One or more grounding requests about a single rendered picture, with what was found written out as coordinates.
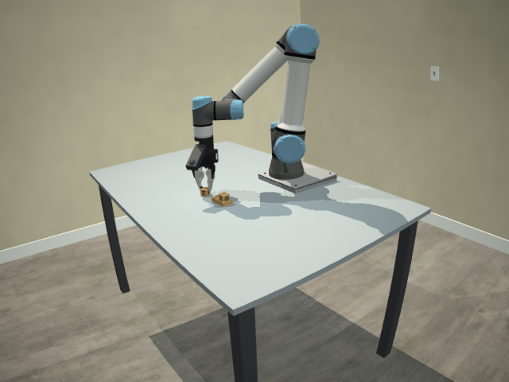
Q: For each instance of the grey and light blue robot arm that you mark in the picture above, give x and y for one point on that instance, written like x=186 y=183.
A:
x=288 y=147

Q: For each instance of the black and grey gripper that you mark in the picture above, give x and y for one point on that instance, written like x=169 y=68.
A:
x=206 y=163

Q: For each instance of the tan wooden number cube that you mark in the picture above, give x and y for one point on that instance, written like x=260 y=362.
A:
x=224 y=197
x=204 y=192

